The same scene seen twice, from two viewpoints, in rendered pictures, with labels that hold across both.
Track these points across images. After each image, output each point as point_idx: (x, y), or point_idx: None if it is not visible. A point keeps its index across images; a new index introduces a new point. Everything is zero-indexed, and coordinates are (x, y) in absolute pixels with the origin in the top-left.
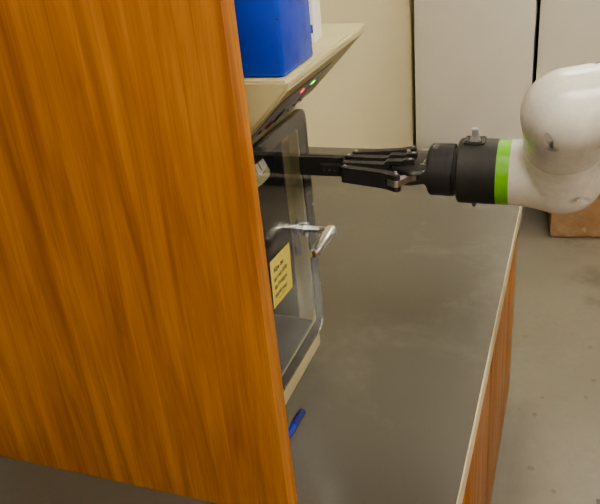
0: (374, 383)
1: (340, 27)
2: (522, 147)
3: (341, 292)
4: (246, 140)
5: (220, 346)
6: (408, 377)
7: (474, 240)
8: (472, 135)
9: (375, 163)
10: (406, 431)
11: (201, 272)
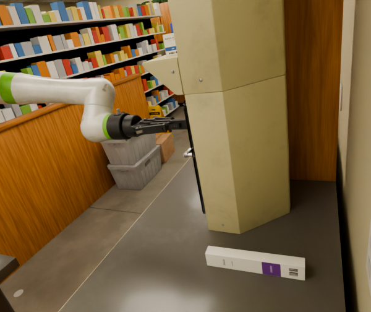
0: (185, 210)
1: (154, 59)
2: (108, 112)
3: (192, 272)
4: None
5: None
6: (170, 213)
7: None
8: (119, 111)
9: (159, 119)
10: (179, 194)
11: None
